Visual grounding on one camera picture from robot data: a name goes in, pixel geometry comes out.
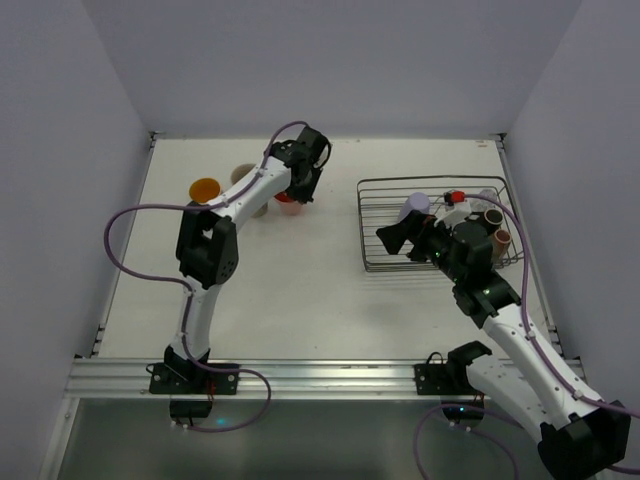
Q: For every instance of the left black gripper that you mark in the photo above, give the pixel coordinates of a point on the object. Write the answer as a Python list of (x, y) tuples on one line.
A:
[(306, 189)]

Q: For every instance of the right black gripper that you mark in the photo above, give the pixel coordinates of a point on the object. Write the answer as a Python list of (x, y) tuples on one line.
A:
[(415, 239)]

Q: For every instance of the lavender plastic cup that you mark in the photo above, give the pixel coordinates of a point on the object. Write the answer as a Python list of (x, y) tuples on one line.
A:
[(417, 201)]

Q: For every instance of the pink plastic cup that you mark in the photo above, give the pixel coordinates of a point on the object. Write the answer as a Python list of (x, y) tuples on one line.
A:
[(287, 205)]

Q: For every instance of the beige patterned mug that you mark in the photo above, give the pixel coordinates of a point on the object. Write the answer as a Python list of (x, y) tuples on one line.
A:
[(238, 174)]

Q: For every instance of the tan patterned mug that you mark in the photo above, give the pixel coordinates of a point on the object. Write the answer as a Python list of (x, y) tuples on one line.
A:
[(501, 239)]

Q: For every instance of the white floral mug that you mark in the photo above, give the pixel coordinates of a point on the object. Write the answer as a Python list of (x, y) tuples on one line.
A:
[(204, 190)]

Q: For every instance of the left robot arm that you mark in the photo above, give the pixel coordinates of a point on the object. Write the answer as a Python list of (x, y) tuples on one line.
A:
[(207, 246)]

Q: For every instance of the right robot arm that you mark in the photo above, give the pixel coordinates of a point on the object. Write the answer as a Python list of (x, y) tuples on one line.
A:
[(577, 433)]

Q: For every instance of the dark brown mug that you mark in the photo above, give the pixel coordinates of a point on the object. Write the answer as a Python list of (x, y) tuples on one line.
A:
[(492, 219)]

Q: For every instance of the clear glass cup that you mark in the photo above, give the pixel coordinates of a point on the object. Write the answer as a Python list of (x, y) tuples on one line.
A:
[(490, 194)]

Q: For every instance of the right controller box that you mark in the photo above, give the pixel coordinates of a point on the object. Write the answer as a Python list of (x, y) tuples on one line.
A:
[(467, 414)]

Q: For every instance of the controller box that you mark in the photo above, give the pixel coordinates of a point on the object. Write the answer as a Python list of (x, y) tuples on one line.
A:
[(189, 411), (467, 414)]

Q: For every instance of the left controller box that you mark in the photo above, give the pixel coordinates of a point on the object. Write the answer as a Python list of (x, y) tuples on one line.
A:
[(189, 411)]

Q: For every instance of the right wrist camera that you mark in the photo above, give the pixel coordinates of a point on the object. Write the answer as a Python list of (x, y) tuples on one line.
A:
[(456, 209)]

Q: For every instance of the wire dish rack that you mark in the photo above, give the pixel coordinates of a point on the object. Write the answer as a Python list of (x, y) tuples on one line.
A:
[(379, 201)]

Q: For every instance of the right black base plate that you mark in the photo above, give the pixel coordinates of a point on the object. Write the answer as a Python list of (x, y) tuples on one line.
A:
[(442, 380)]

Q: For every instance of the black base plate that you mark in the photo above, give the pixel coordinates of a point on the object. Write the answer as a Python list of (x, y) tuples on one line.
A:
[(166, 382), (442, 380)]

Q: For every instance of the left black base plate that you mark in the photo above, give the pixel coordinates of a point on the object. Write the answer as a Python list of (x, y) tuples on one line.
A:
[(166, 382)]

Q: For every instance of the aluminium mounting rail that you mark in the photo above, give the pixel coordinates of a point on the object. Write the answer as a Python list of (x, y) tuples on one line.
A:
[(111, 378)]

